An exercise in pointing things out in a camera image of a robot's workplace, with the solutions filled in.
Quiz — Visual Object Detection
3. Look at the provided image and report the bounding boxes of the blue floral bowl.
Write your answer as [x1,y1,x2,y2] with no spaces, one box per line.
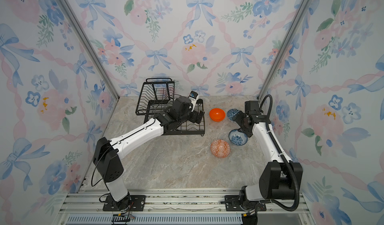
[229,129,248,146]

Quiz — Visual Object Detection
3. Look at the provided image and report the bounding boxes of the red geometric pattern bowl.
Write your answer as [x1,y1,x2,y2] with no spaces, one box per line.
[210,140,231,158]

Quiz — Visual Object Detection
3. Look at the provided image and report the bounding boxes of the black wire dish rack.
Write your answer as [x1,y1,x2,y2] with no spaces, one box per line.
[136,77,205,136]

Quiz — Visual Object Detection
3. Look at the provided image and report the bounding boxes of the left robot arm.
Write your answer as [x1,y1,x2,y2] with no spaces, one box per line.
[93,91,204,202]

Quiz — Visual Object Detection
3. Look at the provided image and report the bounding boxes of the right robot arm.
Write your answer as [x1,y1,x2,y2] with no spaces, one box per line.
[235,101,303,211]

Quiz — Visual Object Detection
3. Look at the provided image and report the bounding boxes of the blue triangle pattern bowl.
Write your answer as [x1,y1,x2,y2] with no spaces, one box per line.
[227,109,240,122]

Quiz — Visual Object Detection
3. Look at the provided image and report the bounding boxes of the orange plastic bowl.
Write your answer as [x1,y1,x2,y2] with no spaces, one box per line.
[209,108,226,122]

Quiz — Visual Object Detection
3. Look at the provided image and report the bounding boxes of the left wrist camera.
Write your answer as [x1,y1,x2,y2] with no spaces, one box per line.
[188,91,199,106]

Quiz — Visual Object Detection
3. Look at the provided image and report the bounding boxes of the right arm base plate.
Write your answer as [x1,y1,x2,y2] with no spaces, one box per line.
[220,195,267,213]

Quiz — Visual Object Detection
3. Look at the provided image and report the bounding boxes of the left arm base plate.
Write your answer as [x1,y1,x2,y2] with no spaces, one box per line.
[103,195,147,212]

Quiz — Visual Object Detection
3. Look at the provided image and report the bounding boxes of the aluminium mounting rail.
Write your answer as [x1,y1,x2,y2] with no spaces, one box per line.
[53,189,315,225]

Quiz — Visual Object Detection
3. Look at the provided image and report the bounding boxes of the right aluminium corner post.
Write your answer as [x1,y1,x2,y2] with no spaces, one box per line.
[257,0,312,101]

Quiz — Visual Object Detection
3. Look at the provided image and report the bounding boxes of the aluminium corner post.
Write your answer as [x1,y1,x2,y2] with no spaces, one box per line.
[56,0,120,100]
[257,0,312,101]

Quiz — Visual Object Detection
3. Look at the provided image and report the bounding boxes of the left aluminium corner post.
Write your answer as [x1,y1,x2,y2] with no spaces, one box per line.
[56,0,120,100]

